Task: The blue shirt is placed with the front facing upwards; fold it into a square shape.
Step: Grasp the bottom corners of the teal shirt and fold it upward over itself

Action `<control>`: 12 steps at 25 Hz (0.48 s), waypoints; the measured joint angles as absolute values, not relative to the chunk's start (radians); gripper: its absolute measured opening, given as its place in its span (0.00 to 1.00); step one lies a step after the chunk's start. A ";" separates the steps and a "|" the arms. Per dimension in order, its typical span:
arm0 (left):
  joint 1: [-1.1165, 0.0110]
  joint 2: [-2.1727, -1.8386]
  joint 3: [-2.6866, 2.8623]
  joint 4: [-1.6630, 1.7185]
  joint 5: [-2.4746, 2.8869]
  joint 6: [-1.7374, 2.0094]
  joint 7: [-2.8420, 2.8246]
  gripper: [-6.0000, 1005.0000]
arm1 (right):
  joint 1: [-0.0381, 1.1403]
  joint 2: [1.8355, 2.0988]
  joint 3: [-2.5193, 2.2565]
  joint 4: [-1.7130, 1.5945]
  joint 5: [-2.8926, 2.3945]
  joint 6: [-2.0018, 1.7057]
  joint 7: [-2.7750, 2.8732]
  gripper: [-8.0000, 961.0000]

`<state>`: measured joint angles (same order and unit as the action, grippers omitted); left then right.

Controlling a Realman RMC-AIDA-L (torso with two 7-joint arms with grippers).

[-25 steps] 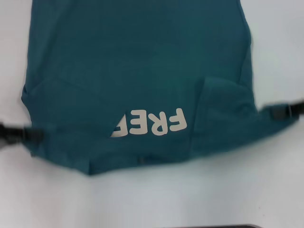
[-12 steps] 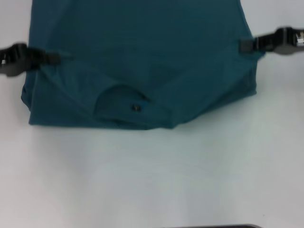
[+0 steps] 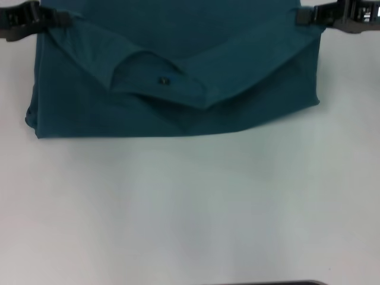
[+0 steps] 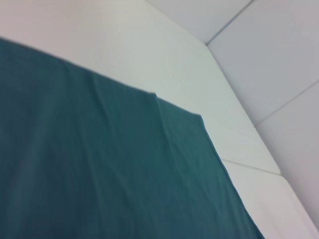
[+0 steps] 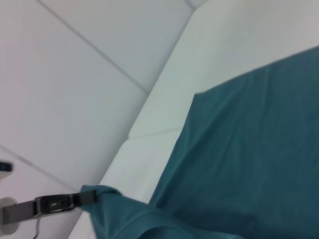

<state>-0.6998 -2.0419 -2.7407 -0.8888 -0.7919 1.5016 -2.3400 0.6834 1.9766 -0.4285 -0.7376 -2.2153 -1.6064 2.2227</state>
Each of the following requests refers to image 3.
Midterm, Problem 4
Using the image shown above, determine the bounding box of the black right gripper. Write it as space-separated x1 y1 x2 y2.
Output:
296 0 380 34

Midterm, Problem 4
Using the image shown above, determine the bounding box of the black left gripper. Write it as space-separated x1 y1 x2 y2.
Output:
0 0 74 43

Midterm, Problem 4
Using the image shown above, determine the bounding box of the teal blue FREE print T-shirt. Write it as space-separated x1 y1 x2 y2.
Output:
24 0 324 141

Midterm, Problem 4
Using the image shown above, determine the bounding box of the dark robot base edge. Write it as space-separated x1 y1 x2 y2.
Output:
262 280 327 285

